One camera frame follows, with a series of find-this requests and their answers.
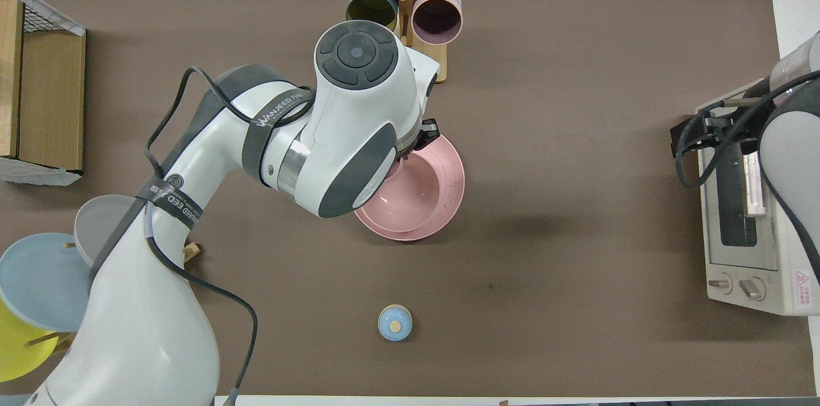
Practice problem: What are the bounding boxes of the wire and wood shelf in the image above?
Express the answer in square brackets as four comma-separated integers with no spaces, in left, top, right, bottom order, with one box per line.
[0,0,87,186]

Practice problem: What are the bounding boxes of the gray plate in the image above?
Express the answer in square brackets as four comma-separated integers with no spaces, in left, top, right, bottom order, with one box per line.
[74,195,138,266]

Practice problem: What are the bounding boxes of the brown table mat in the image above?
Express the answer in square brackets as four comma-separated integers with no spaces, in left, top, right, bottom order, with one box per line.
[0,0,816,397]

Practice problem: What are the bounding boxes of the white toaster oven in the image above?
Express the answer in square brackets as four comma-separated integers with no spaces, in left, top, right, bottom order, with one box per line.
[695,76,820,317]

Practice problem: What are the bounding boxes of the pink bowl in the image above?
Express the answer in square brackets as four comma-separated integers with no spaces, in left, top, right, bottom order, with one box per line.
[359,150,443,234]

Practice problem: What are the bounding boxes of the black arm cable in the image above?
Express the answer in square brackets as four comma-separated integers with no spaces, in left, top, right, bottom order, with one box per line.
[144,67,315,403]
[676,70,820,189]

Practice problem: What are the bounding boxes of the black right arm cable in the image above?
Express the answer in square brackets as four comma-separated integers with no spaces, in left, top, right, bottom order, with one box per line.
[676,70,820,189]

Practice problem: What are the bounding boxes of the small blue lidded jar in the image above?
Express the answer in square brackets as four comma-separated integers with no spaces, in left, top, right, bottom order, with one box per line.
[377,304,413,342]

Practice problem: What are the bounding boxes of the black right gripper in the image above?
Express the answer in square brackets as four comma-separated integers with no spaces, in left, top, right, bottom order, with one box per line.
[671,95,773,157]

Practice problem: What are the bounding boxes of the light blue plate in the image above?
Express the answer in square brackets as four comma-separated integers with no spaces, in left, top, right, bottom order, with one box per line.
[0,232,94,332]

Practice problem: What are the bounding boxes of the yellow plate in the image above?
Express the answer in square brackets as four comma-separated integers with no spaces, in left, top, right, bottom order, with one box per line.
[0,300,71,383]

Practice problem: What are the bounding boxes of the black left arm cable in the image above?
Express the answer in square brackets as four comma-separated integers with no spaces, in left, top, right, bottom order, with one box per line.
[144,67,315,403]

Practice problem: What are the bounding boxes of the wooden plate rack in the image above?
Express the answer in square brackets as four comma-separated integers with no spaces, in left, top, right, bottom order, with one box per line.
[24,240,202,355]

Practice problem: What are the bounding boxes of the pink mug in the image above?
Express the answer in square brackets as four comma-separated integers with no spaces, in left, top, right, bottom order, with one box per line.
[411,0,463,46]

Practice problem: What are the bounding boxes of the pink plate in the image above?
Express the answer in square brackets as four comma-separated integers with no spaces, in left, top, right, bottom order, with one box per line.
[354,134,466,242]

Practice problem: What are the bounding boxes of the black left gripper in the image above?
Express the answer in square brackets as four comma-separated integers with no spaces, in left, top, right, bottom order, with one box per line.
[413,118,443,152]

